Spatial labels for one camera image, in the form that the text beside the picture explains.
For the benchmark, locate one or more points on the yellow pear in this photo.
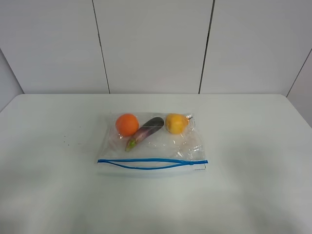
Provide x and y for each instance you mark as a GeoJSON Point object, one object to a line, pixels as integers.
{"type": "Point", "coordinates": [176, 123]}

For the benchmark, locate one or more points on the orange fruit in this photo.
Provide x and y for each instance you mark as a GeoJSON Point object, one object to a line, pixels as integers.
{"type": "Point", "coordinates": [127, 125]}

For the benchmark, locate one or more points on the purple eggplant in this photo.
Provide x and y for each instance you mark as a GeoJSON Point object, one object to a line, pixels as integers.
{"type": "Point", "coordinates": [147, 129]}

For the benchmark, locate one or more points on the clear zip bag blue zipper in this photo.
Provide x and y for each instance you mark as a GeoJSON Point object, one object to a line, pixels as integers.
{"type": "Point", "coordinates": [160, 151]}

